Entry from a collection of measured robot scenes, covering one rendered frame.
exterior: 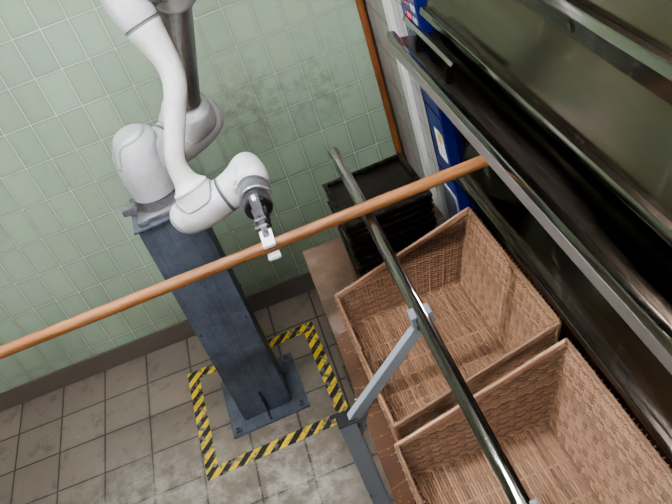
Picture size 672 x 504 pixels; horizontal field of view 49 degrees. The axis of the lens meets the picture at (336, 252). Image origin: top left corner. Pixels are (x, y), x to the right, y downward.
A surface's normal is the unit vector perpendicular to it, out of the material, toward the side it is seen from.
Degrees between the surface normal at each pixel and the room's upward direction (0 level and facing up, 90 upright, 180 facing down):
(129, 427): 0
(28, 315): 90
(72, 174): 90
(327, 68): 90
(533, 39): 70
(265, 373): 90
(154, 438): 0
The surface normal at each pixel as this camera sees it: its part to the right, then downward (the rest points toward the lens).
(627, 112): -0.97, 0.09
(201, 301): 0.29, 0.54
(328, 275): -0.27, -0.74
